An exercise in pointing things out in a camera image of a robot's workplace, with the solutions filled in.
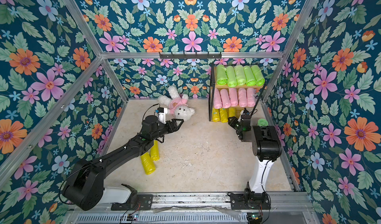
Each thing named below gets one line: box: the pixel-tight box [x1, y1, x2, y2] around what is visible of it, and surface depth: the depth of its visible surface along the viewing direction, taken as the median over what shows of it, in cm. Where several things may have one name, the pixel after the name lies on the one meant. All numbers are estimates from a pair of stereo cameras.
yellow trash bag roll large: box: [140, 152, 157, 175], surface depth 84 cm
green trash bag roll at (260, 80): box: [251, 64, 266, 87], surface depth 81 cm
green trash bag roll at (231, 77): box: [226, 65, 238, 88], surface depth 81 cm
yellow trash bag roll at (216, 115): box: [212, 107, 221, 122], surface depth 105 cm
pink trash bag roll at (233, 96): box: [229, 87, 239, 107], surface depth 95 cm
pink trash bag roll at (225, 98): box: [220, 88, 232, 109], surface depth 94 cm
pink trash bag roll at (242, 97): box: [238, 87, 248, 108], surface depth 95 cm
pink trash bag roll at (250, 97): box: [246, 87, 256, 108], surface depth 95 cm
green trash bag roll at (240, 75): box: [233, 64, 247, 86], surface depth 82 cm
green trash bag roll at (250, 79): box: [244, 65, 257, 87], surface depth 81 cm
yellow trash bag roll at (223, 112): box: [219, 107, 229, 123], surface depth 106 cm
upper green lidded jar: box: [257, 118, 269, 127], surface depth 95 cm
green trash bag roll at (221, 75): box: [216, 64, 228, 86], surface depth 82 cm
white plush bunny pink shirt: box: [157, 85, 195, 122], surface depth 109 cm
